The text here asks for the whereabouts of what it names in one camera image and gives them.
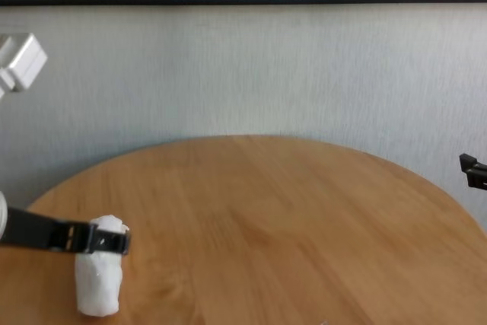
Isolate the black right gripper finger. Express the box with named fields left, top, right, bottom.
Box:
left=459, top=152, right=487, bottom=189

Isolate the thin black wall rail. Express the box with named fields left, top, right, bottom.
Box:
left=0, top=0, right=487, bottom=7

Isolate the white sandbag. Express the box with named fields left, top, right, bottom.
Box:
left=75, top=214, right=131, bottom=317

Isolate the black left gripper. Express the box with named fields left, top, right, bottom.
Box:
left=0, top=206, right=132, bottom=256

